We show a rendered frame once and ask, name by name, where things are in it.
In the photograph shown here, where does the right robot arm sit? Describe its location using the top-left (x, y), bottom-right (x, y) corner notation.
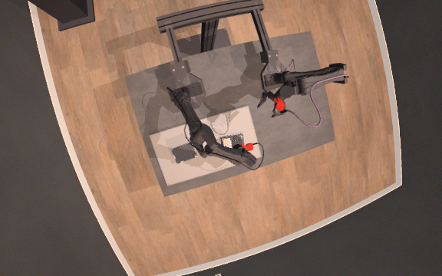
top-left (169, 83), bottom-right (257, 167)

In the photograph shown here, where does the beige well plate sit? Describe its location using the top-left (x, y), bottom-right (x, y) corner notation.
top-left (223, 138), bottom-right (232, 148)

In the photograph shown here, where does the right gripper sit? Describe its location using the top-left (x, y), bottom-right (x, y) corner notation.
top-left (230, 136), bottom-right (253, 151)

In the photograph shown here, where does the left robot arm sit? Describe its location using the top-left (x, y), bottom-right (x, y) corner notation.
top-left (264, 63), bottom-right (348, 98)

